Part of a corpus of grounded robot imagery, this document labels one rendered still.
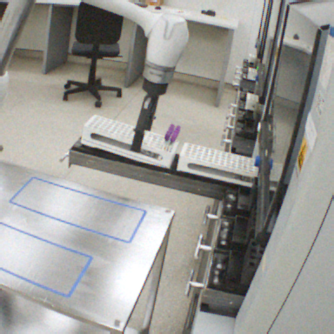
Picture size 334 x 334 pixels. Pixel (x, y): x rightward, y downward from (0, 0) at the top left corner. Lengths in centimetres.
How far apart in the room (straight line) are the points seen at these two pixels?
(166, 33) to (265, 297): 76
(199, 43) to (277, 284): 422
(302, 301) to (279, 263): 11
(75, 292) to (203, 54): 418
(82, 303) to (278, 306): 38
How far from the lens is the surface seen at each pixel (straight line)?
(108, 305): 84
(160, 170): 132
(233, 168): 129
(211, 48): 481
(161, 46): 119
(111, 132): 134
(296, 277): 74
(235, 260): 101
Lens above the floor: 145
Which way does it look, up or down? 29 degrees down
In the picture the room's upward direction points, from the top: 10 degrees clockwise
